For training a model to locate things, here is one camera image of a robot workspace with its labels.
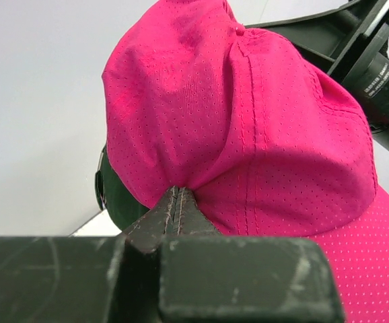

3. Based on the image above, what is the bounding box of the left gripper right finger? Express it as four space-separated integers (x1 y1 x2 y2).
159 188 345 322

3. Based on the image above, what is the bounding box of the green NY baseball cap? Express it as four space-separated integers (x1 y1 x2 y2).
95 145 149 236

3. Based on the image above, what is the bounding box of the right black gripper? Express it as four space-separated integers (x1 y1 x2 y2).
246 0 389 81

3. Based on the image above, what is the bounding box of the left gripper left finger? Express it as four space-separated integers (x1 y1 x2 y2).
0 188 178 322

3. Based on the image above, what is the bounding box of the pink perforated cap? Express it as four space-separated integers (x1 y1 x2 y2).
102 1 389 322

